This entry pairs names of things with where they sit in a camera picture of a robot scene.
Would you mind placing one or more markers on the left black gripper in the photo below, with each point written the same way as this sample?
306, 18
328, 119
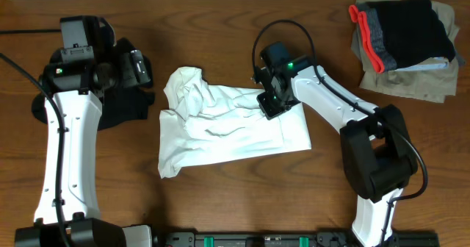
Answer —
130, 79

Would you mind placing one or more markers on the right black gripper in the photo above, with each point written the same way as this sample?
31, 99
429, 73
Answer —
269, 111

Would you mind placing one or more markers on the white t-shirt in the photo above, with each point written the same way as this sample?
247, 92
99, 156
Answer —
208, 124

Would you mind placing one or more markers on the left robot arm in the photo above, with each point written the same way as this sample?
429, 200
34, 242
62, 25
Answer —
94, 81

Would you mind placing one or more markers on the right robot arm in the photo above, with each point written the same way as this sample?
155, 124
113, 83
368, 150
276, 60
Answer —
377, 156

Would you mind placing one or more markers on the black t-shirt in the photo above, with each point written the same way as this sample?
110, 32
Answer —
120, 105

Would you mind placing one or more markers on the khaki folded garment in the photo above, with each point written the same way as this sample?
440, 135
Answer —
432, 86

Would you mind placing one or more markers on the light blue folded garment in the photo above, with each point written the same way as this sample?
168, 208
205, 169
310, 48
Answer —
433, 63

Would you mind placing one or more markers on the black mounting rail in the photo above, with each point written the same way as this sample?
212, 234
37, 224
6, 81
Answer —
319, 239

